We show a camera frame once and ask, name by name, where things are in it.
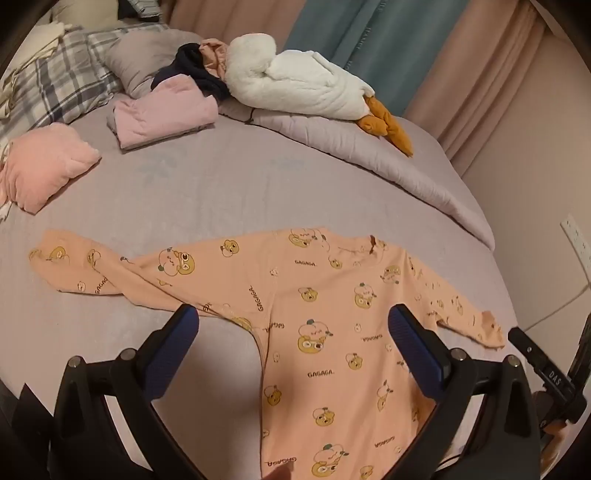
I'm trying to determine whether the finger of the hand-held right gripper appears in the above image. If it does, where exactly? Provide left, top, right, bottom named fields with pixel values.
left=508, top=327, right=578, bottom=423

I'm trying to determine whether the pink curtain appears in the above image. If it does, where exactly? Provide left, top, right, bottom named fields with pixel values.
left=166, top=0, right=315, bottom=47
left=402, top=0, right=591, bottom=176

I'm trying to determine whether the blue curtain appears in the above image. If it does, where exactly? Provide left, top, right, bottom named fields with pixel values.
left=286, top=0, right=441, bottom=90

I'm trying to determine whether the grey pillow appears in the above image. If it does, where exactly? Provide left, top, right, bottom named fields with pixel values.
left=105, top=30, right=204, bottom=99

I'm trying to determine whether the person's right hand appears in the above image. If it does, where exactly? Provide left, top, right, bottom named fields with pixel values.
left=536, top=390, right=570, bottom=469

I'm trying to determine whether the folded salmon pink garment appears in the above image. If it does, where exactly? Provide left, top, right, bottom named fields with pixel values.
left=0, top=122, right=102, bottom=215

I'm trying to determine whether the bed with lilac sheet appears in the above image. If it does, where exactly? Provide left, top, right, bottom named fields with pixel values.
left=0, top=111, right=520, bottom=480

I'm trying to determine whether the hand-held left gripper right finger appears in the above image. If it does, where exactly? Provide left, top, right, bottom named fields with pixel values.
left=388, top=304, right=541, bottom=480

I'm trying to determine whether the navy garment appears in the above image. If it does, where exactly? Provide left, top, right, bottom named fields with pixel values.
left=150, top=42, right=232, bottom=104

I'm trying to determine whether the white goose plush toy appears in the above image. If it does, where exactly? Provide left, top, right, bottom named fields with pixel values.
left=224, top=34, right=414, bottom=158

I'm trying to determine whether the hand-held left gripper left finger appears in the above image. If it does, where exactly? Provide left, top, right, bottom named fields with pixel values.
left=53, top=302, right=206, bottom=480

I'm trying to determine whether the white power strip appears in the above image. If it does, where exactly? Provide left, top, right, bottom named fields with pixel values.
left=560, top=213, right=591, bottom=273

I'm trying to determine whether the blue striped cloth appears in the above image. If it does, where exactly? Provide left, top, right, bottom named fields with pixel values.
left=124, top=0, right=161, bottom=17

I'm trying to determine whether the plaid pillow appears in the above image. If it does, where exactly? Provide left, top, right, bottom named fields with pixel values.
left=0, top=28, right=122, bottom=139
left=85, top=23, right=172, bottom=61

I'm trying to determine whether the peach garment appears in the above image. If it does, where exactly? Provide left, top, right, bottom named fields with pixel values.
left=198, top=38, right=232, bottom=80

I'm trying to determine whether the lilac duvet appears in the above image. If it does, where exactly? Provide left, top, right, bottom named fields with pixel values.
left=219, top=99, right=497, bottom=252

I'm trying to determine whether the thin cable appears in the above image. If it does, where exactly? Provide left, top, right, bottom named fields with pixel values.
left=519, top=272, right=591, bottom=330

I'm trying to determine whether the cream pillow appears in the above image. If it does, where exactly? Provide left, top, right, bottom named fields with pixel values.
left=46, top=0, right=123, bottom=29

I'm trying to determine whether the cream patterned cloth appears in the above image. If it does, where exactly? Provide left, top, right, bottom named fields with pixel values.
left=0, top=22, right=65, bottom=121

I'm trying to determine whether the orange printed baby shirt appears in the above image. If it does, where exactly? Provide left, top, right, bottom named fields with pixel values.
left=28, top=225, right=506, bottom=480

